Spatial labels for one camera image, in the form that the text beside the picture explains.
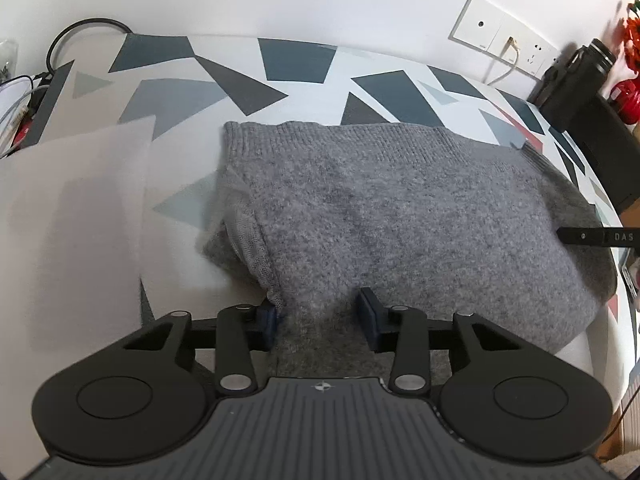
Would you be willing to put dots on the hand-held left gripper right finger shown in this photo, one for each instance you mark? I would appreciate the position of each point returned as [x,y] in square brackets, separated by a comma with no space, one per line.
[370,320]

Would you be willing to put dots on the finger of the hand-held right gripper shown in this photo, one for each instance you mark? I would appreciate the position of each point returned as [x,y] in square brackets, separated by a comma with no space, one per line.
[600,236]

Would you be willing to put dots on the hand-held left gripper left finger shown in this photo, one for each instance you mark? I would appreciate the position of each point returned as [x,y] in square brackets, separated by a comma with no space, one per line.
[267,322]

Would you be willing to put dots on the grey knit sweater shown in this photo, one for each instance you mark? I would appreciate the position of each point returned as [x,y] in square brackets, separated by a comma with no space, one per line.
[400,220]

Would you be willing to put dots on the black nightstand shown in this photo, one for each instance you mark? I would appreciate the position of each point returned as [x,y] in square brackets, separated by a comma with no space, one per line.
[607,150]

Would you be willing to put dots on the red vase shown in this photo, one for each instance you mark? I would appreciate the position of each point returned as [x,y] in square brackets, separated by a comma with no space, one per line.
[626,100]

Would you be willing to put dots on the black bottle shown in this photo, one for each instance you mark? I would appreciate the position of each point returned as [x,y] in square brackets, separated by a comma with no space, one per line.
[582,85]

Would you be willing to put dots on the geometric patterned bed sheet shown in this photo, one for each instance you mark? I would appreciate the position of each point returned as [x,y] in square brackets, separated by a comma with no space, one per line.
[225,80]

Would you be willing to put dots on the small red object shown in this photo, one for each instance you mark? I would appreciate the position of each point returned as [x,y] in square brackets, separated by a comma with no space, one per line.
[22,132]

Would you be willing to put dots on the plastic bag of black parts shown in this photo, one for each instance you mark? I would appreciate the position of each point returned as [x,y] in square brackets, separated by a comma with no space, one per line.
[7,57]

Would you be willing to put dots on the white wall socket panel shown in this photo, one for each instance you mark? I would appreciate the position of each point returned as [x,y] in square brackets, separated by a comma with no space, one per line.
[495,30]

